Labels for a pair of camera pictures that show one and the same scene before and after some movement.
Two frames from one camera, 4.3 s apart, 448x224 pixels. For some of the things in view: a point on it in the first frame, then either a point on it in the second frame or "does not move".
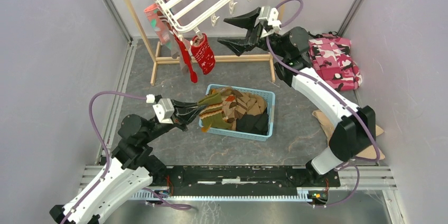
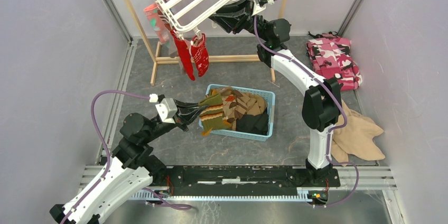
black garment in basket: x=258 y=124 does not move
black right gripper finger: x=239 y=45 -> x=230 y=24
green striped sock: x=211 y=114 does not move
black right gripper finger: x=246 y=20 -> x=244 y=5
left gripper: x=182 y=120 does not move
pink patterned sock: x=157 y=24 does not move
